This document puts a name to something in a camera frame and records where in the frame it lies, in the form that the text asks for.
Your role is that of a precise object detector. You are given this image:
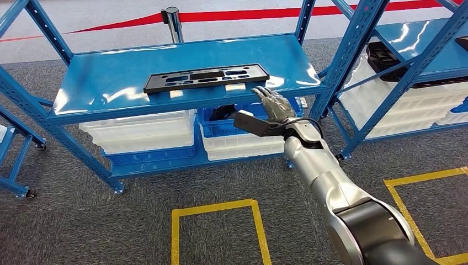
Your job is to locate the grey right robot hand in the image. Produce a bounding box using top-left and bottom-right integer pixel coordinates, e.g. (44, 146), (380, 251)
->
(251, 86), (297, 123)

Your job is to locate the black plastic panel part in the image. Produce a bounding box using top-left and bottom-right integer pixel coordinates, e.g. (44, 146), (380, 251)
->
(143, 63), (270, 94)

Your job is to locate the small black plastic part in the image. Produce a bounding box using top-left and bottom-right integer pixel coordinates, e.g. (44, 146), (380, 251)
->
(208, 105), (238, 122)

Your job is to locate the blue metal shelf rack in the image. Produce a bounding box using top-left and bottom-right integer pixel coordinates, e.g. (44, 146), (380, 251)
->
(0, 0), (390, 194)
(316, 0), (468, 160)
(0, 104), (47, 199)

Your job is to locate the red barrier belt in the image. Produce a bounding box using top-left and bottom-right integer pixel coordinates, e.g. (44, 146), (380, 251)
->
(0, 0), (460, 44)

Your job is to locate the large white plastic crate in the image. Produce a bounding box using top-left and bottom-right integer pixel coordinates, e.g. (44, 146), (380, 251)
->
(339, 51), (468, 139)

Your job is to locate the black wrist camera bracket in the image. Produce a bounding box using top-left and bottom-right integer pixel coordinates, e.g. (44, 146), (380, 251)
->
(233, 111), (293, 139)

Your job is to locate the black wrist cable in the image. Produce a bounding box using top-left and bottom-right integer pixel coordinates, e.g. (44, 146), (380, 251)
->
(281, 116), (325, 140)

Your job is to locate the chrome stanchion post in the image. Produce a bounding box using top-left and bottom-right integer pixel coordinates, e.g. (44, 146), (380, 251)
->
(161, 6), (185, 44)

